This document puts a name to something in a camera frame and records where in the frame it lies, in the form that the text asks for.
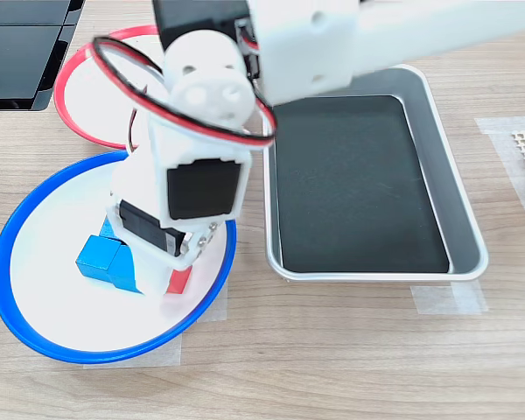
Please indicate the black tray mat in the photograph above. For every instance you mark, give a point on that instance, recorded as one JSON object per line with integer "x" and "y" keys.
{"x": 354, "y": 197}

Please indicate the blue-rimmed white plate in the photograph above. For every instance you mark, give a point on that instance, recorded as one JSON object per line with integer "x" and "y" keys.
{"x": 70, "y": 315}

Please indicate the steel tray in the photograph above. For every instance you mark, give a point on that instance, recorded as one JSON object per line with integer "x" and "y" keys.
{"x": 455, "y": 197}

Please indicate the red cube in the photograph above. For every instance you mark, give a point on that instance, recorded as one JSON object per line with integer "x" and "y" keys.
{"x": 179, "y": 280}

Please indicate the black glossy device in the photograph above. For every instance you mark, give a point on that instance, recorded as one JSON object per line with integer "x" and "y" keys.
{"x": 17, "y": 65}

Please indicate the red-rimmed white plate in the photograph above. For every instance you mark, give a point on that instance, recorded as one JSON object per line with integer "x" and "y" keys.
{"x": 92, "y": 100}

